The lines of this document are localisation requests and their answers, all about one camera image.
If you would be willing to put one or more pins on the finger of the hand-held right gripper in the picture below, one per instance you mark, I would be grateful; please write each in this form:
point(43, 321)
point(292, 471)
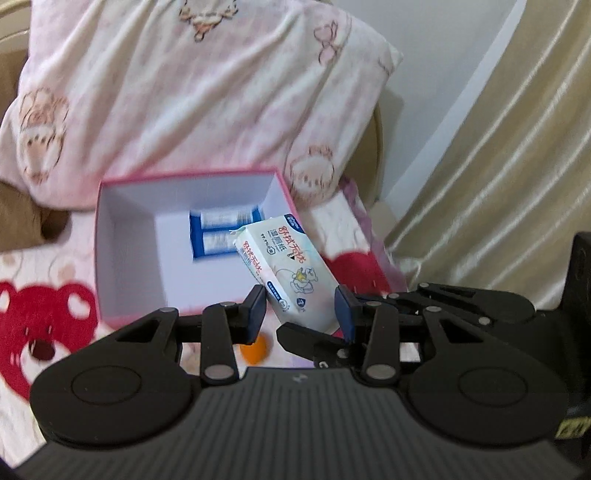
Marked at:
point(461, 300)
point(300, 339)

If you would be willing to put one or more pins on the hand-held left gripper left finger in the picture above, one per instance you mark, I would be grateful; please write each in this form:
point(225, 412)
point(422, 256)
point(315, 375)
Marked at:
point(255, 316)

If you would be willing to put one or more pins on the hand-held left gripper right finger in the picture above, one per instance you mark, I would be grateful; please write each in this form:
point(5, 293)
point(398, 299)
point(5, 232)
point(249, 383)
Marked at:
point(344, 314)

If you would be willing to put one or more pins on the orange egg-shaped toy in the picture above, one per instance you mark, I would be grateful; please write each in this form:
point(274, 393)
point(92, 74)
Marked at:
point(256, 353)

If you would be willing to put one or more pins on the white tissue pack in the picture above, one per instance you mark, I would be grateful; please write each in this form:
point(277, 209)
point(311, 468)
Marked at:
point(286, 263)

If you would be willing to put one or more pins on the pink cardboard box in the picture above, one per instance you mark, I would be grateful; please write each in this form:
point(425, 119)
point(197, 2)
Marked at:
point(129, 240)

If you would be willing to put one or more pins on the blue and white packet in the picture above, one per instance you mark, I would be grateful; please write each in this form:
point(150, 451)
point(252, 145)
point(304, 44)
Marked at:
point(226, 218)
point(214, 243)

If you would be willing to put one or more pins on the cream satin curtain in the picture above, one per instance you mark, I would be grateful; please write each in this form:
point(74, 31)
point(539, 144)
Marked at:
point(521, 138)

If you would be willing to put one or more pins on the pink printed pillow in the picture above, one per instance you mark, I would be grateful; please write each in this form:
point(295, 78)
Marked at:
point(184, 92)

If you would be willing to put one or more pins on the brown cloth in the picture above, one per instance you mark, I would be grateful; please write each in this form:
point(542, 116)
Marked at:
point(23, 217)

